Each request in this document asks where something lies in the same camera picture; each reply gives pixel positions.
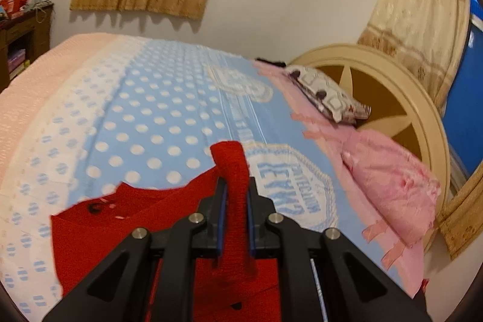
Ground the red knitted sweater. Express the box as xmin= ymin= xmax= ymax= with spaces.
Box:
xmin=51 ymin=141 xmax=281 ymax=321

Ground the pink blanket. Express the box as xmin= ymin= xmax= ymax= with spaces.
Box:
xmin=253 ymin=61 xmax=440 ymax=297

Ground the pink and blue bed sheet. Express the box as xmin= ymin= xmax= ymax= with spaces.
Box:
xmin=0 ymin=32 xmax=413 ymax=322

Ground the patterned white pillow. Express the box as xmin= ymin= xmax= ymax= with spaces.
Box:
xmin=284 ymin=65 xmax=372 ymax=124

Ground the cream round headboard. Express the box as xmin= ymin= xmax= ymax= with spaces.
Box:
xmin=289 ymin=44 xmax=449 ymax=249

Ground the brown wooden desk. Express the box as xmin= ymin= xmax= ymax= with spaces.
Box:
xmin=1 ymin=1 xmax=54 ymax=91

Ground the beige side curtain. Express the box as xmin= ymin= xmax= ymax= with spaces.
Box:
xmin=356 ymin=0 xmax=483 ymax=261

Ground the pile of items on desk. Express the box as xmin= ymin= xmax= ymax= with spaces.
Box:
xmin=1 ymin=0 xmax=53 ymax=21

